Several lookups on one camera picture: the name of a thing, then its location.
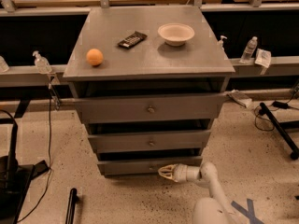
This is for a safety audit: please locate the grey top drawer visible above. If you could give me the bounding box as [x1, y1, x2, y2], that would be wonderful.
[75, 93, 227, 123]

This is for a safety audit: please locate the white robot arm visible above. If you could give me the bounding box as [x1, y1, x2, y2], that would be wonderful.
[158, 161, 241, 224]

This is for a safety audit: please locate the blue tape cross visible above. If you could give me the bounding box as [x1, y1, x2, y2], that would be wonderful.
[231, 199, 264, 224]

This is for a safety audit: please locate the white paper bowl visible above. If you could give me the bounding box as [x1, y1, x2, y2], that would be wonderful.
[158, 23, 195, 47]

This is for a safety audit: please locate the black power adapter cable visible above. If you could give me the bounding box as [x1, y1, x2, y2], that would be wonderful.
[253, 87, 299, 133]

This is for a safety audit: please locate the clear sanitizer pump bottle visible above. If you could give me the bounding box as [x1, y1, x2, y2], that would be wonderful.
[33, 50, 52, 74]

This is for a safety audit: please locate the black cable left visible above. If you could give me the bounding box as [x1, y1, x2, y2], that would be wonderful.
[17, 83, 56, 224]

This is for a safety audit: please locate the white wipes packet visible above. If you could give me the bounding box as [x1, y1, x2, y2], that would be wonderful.
[255, 49, 271, 68]

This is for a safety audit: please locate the grey wooden drawer cabinet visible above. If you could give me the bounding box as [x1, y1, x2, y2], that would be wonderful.
[64, 6, 234, 162]

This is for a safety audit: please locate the black stand leg right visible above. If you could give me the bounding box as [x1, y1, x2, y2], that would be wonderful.
[259, 103, 299, 160]

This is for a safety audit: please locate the small white pump bottle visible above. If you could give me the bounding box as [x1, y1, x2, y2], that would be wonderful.
[218, 35, 227, 50]

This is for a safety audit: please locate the black tube on floor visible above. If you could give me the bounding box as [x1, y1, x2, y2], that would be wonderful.
[65, 188, 78, 224]

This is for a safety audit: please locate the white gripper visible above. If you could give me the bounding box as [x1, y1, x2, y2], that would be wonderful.
[158, 164, 200, 183]

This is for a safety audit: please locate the orange ball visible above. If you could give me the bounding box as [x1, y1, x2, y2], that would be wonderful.
[86, 49, 104, 66]

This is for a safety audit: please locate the black equipment base left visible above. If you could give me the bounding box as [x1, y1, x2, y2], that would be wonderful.
[0, 110, 50, 224]

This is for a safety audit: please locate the grey bottom drawer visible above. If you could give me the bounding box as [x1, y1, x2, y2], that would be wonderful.
[98, 156, 202, 176]

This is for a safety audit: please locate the clear plastic water bottle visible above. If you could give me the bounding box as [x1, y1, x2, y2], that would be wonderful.
[240, 36, 258, 63]

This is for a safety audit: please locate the folded packet on rail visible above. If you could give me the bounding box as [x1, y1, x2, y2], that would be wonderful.
[228, 90, 252, 107]

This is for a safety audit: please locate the grey drawer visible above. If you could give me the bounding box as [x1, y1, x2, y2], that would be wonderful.
[75, 93, 227, 123]
[88, 130, 210, 153]
[98, 156, 202, 176]

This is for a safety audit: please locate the grey middle drawer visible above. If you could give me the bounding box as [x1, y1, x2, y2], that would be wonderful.
[88, 130, 210, 153]

